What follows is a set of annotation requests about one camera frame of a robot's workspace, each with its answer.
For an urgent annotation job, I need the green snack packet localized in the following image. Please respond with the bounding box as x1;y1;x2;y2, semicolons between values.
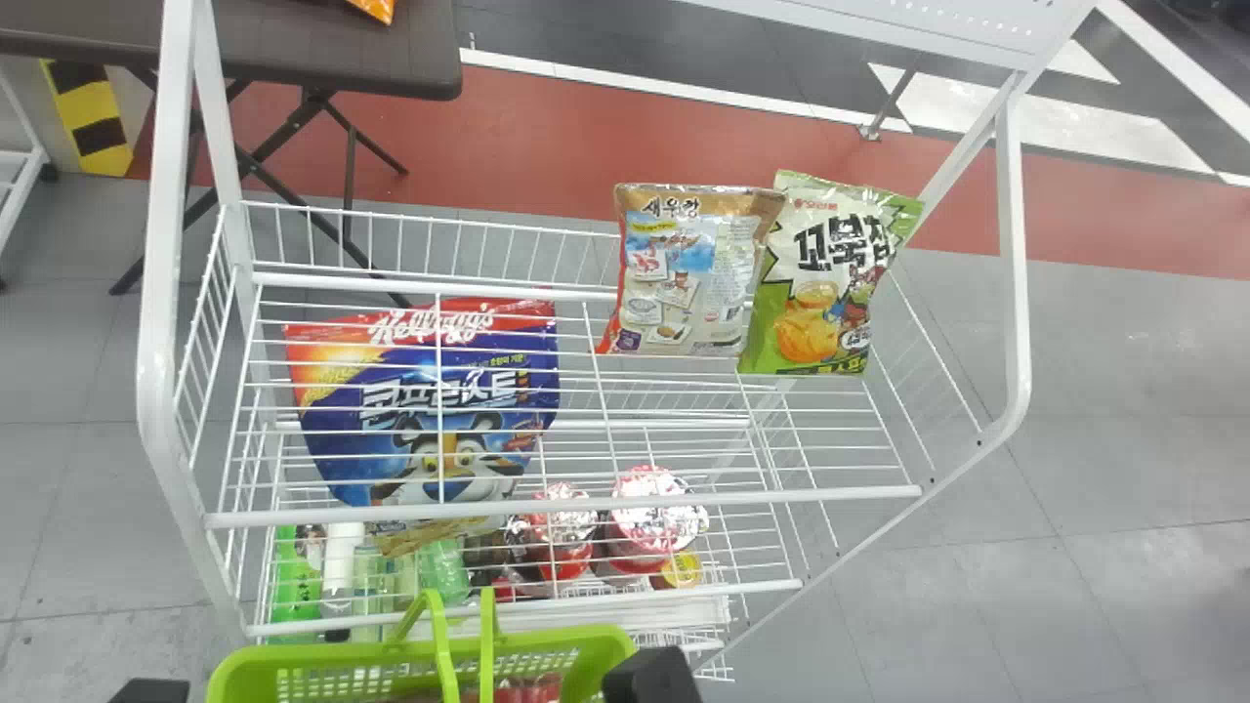
736;170;926;378

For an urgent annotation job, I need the white shelf trolley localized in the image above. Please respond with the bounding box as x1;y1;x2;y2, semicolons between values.
0;68;58;292

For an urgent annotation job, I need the white wire rack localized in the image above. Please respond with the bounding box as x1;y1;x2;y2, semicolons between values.
136;0;1097;683

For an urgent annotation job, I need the beige snack packet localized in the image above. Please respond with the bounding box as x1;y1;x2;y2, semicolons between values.
594;182;788;358

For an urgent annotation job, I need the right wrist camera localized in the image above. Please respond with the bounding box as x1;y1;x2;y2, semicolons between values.
600;645;704;703

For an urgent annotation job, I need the white bottle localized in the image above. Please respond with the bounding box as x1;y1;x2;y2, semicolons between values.
321;521;366;599

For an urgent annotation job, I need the yellow black striped post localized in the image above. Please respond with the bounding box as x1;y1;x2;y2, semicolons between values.
38;58;135;179

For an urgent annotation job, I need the red noodle cup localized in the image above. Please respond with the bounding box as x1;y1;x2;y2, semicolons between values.
605;465;712;579
508;482;601;599

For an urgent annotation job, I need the green basket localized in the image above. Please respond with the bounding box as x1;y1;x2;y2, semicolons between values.
204;586;638;703

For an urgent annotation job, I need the dark side table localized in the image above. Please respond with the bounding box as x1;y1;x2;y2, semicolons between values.
0;0;465;310

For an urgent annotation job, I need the clear green bottle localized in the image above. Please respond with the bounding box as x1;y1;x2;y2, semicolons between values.
414;537;473;608

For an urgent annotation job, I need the blue cereal bag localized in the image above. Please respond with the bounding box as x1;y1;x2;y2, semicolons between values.
282;297;563;510

